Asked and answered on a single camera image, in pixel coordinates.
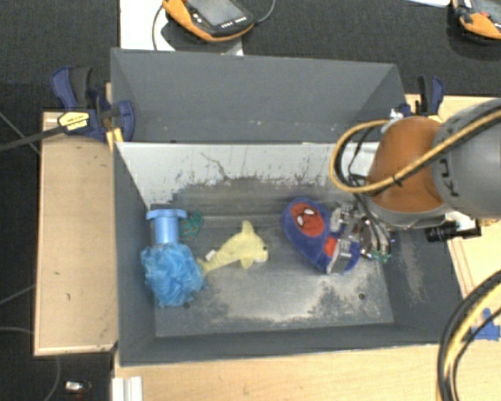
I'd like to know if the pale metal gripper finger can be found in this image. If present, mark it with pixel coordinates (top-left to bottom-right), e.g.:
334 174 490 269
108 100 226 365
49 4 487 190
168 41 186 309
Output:
328 206 349 236
326 238 355 275

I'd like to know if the blue and red plush slipper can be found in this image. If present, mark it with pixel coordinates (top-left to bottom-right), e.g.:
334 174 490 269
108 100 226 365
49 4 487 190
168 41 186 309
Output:
280 197 360 275

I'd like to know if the yellow plush dolphin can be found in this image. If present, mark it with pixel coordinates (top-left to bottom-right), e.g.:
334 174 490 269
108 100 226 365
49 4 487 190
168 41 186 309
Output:
196 219 271 275

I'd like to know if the grey metal bin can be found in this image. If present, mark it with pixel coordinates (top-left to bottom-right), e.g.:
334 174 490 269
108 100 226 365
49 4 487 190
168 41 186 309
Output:
109 47 464 367

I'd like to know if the green plush toy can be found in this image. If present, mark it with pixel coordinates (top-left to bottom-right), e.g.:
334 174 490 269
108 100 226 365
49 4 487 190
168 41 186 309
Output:
178 210 205 244

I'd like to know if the blue bath pouf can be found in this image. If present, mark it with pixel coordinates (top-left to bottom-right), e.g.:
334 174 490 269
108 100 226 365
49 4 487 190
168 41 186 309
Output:
139 242 208 309

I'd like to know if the light blue plastic spool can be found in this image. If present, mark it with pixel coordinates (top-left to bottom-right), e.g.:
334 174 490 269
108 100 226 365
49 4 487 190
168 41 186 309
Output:
145 208 187 248

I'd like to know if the pale wood board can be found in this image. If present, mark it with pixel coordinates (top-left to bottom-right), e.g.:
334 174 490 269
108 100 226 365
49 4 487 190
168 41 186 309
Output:
33 110 120 357

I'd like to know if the black cylinder on white bracket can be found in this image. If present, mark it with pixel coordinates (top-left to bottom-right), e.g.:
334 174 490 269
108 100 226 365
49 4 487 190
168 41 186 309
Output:
424 216 483 243

